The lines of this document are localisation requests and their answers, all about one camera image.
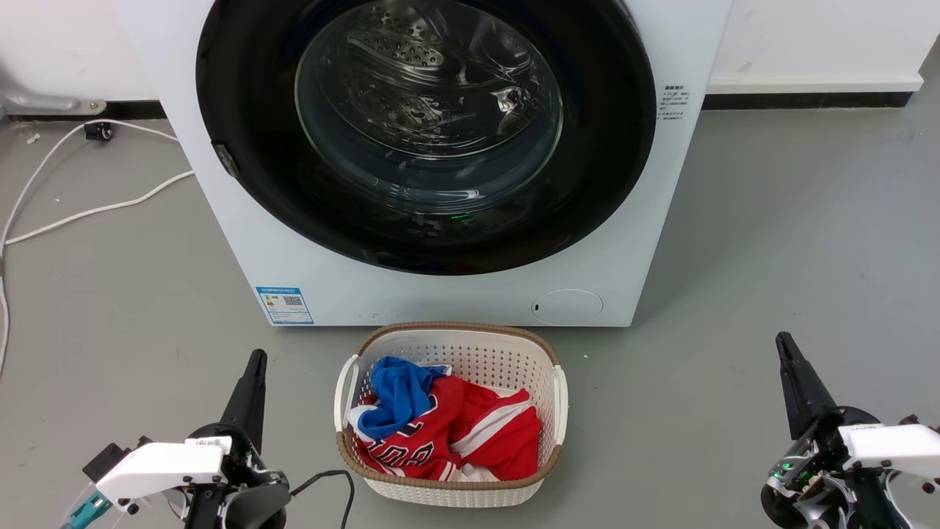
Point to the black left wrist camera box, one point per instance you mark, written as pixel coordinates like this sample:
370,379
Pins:
103,461

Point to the round white filter cover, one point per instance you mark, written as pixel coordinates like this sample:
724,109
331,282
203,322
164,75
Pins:
569,307

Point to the black round glass washer door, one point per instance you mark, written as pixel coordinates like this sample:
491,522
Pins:
242,88

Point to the blue garment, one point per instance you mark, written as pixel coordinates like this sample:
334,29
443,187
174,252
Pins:
396,393

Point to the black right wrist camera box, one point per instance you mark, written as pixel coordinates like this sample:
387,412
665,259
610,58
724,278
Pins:
909,420

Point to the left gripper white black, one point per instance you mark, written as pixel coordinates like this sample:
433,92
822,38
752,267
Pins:
161,466

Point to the white front-load washing machine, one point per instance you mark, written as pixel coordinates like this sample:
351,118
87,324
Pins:
440,297

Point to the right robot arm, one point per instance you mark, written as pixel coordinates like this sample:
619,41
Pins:
808,499

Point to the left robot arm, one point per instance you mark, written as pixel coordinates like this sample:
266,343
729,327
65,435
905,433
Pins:
253,510

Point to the steel perforated washer drum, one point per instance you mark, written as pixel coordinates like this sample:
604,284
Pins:
396,44

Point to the printed text label on washer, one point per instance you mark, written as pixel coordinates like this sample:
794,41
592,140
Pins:
674,103

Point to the white plastic laundry basket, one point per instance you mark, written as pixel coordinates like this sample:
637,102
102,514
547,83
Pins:
455,494

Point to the red white basketball jersey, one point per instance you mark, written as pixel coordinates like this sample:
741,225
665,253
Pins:
499,441

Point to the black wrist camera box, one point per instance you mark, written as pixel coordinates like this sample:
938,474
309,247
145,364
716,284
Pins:
909,420
103,461

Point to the blue energy label sticker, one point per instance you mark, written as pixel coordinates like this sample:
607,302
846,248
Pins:
285,305

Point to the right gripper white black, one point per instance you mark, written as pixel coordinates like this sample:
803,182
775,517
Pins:
892,448

